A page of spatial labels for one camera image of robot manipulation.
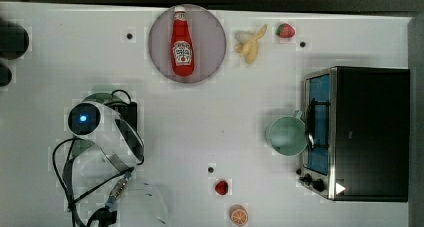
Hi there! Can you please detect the green plastic strainer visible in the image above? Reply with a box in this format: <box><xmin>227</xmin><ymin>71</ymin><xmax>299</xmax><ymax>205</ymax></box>
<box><xmin>68</xmin><ymin>92</ymin><xmax>127</xmax><ymax>158</ymax></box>

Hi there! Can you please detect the green mug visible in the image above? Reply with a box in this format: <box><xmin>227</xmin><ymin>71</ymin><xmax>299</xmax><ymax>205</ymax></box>
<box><xmin>265</xmin><ymin>110</ymin><xmax>307</xmax><ymax>156</ymax></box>

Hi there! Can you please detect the black toaster oven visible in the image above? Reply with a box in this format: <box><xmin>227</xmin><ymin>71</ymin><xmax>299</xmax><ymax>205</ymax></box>
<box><xmin>297</xmin><ymin>66</ymin><xmax>410</xmax><ymax>202</ymax></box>

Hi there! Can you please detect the red ketchup bottle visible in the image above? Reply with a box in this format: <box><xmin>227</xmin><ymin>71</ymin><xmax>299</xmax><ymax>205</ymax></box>
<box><xmin>170</xmin><ymin>6</ymin><xmax>195</xmax><ymax>77</ymax></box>

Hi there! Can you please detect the small black round object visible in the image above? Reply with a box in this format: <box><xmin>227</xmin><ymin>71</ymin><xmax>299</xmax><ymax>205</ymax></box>
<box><xmin>0</xmin><ymin>64</ymin><xmax>12</xmax><ymax>87</ymax></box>

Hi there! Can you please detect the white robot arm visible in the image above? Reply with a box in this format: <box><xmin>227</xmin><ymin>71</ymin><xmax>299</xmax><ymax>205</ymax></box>
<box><xmin>60</xmin><ymin>101</ymin><xmax>169</xmax><ymax>227</ymax></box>

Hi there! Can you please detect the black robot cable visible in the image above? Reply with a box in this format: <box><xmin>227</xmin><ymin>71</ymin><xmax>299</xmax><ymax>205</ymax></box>
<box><xmin>52</xmin><ymin>88</ymin><xmax>146</xmax><ymax>227</ymax></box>

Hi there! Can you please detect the peeled banana toy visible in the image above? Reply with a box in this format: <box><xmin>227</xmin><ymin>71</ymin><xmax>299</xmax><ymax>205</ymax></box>
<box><xmin>235</xmin><ymin>25</ymin><xmax>267</xmax><ymax>64</ymax></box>

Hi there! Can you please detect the grey round plate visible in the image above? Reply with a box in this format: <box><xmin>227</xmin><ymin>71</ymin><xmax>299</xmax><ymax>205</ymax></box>
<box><xmin>148</xmin><ymin>4</ymin><xmax>226</xmax><ymax>83</ymax></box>

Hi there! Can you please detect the orange slice toy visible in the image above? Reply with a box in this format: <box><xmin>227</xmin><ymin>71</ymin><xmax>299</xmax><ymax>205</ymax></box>
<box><xmin>229</xmin><ymin>204</ymin><xmax>248</xmax><ymax>226</ymax></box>

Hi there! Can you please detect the small red strawberry toy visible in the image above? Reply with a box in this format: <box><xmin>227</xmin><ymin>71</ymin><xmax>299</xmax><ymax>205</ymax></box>
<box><xmin>215</xmin><ymin>180</ymin><xmax>228</xmax><ymax>195</ymax></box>

